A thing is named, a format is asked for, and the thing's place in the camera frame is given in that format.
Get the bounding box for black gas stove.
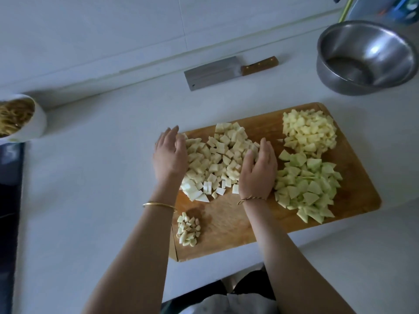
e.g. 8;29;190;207
0;142;26;314

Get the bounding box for cleaver with wooden handle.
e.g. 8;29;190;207
183;55;280;92

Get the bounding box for gold bangle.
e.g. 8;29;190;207
142;201;177;212

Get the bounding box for peeled green cucumber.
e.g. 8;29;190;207
274;150;344;225

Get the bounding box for white bowl of noodles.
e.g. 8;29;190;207
0;93;48;145

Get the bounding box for dark green bottle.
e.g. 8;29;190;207
393;0;419;24

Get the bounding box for white patterned garment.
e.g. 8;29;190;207
180;293;282;314

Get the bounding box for dark green trousers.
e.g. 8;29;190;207
160;265;276;314

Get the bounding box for person's left forearm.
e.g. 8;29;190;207
84;186;179;314

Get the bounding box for person's right hand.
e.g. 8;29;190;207
237;138;279;201

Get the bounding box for light blue plastic board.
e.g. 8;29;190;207
347;0;419;27

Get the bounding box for braided cord bracelet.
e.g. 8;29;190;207
236;195;268;207

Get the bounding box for deep stainless steel bowl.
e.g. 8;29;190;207
316;20;419;97

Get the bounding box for pile of white diced vegetable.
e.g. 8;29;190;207
209;121;261;197

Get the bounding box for wooden cutting board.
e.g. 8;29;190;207
168;102;383;263

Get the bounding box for person's left hand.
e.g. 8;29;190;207
152;125;190;190

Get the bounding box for pile of garlic cloves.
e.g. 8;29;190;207
175;211;203;248

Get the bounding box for person's right forearm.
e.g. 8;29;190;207
241;198;356;314

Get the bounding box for peeled yellow potato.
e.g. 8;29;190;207
282;108;339;159

